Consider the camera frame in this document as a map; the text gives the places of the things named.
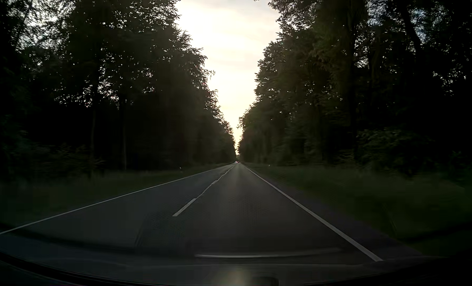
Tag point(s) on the dark wood of trees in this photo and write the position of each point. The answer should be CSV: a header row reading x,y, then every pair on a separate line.
x,y
359,87
101,99

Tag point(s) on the road markings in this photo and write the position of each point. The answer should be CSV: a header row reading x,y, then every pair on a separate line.
x,y
326,223

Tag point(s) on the grey asphalt road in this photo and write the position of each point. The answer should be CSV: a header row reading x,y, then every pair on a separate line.
x,y
236,206

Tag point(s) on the car's own bonnet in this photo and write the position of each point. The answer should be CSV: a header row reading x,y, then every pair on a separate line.
x,y
236,274

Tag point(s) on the grass verge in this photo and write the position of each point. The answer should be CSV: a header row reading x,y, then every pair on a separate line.
x,y
61,190
379,194

